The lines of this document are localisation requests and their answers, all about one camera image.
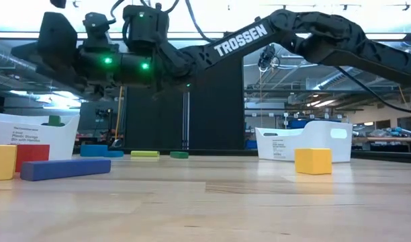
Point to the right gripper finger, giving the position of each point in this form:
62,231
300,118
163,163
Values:
47,65
59,42

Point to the long green block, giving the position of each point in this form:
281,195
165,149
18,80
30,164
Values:
55,121

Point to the red block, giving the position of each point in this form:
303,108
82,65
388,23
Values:
34,156

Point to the long dark blue block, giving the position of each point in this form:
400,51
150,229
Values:
64,169

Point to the yellow cube block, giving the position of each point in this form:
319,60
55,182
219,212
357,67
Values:
2,163
313,161

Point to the small green block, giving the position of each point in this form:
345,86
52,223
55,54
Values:
179,155

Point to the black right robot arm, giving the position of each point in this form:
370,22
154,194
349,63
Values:
242,40

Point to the white plastic storage bin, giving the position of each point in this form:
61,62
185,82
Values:
57,141
303,144

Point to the flat blue block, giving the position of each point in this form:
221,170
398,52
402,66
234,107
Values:
115,154

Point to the black partition panel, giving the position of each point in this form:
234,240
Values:
219,117

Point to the hanging black device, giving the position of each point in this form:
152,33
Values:
266,57

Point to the blue storage crate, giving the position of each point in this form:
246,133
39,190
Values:
299,124

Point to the wooden workbench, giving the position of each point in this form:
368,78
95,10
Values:
387,139

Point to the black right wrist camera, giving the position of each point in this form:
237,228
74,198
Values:
96,28

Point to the black aluminium table frame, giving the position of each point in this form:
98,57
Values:
219,152

